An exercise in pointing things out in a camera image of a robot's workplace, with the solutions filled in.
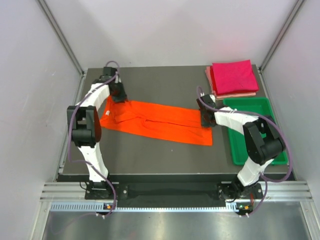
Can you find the aluminium frame post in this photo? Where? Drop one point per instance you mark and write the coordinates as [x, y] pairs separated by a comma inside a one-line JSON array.
[[298, 5], [60, 35]]

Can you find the right aluminium frame post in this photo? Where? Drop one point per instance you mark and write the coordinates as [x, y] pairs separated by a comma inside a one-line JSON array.
[[298, 5]]

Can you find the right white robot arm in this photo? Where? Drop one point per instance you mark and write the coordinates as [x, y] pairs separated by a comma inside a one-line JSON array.
[[262, 139]]

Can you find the left aluminium frame post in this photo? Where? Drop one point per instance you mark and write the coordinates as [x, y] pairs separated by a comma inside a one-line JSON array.
[[60, 35]]

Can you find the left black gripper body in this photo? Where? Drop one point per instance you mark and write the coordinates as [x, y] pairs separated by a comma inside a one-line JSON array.
[[119, 94]]

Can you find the grey slotted cable duct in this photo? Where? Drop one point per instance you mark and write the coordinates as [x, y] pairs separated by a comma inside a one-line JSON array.
[[105, 207]]

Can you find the pink folded t shirt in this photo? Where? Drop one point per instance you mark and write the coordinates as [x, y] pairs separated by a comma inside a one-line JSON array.
[[225, 96]]

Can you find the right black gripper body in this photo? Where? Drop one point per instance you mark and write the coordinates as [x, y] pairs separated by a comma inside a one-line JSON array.
[[204, 122]]

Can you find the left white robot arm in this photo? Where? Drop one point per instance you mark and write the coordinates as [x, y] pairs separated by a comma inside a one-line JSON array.
[[85, 131]]

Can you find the green plastic tray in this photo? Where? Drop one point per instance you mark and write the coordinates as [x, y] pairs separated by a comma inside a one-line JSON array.
[[260, 105]]

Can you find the red folded t shirt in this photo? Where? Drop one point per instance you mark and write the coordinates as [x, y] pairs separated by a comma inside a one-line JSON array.
[[214, 87]]

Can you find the orange t shirt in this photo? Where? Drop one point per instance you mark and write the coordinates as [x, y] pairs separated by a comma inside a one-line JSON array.
[[157, 121]]

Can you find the magenta folded t shirt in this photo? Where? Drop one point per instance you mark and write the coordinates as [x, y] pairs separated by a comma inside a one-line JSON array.
[[234, 77]]

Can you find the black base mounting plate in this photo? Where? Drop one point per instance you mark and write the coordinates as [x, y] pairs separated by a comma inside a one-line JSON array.
[[175, 190]]

